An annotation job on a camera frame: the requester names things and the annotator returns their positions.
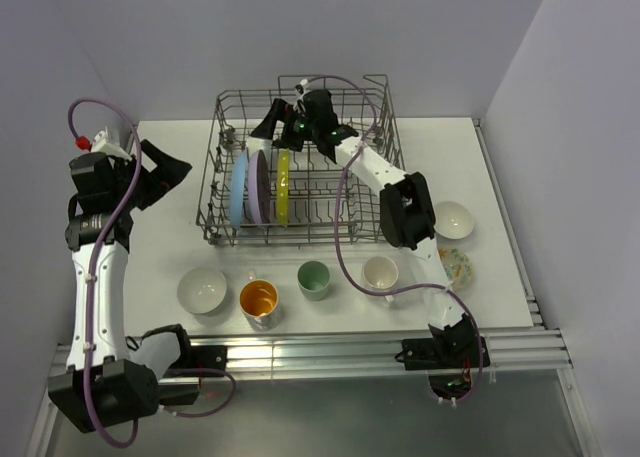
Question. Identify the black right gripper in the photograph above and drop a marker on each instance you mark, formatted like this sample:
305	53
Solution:
266	128

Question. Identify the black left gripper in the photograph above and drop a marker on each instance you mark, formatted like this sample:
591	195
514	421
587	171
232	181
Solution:
164	177

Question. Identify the green polka-dot plate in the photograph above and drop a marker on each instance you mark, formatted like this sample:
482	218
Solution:
282	184

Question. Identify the lilac plastic plate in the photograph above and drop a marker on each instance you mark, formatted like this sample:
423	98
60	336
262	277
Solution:
259	188

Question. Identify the blue plastic plate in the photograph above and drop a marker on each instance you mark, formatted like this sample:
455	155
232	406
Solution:
238	188

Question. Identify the white bowl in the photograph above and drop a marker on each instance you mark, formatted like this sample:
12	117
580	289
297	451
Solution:
202	290
453	220
255	144

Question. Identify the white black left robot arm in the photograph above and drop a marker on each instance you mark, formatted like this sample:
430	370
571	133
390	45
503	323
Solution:
105	381

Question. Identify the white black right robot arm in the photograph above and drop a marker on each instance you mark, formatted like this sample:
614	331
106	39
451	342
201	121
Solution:
406	214

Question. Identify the green cup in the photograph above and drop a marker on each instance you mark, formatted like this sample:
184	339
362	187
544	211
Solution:
313	279

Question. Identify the floral mug orange inside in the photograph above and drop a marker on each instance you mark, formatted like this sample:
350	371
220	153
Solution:
259	302

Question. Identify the cream white mug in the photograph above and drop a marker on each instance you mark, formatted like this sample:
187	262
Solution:
379	273

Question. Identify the floral painted bowl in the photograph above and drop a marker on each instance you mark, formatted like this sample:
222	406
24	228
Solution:
458	267

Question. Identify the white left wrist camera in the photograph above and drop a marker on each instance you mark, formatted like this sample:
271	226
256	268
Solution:
106	141

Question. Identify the grey wire dish rack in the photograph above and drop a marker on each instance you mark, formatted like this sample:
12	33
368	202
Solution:
321	209

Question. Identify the aluminium frame rail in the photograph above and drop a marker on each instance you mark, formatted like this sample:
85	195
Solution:
345	395

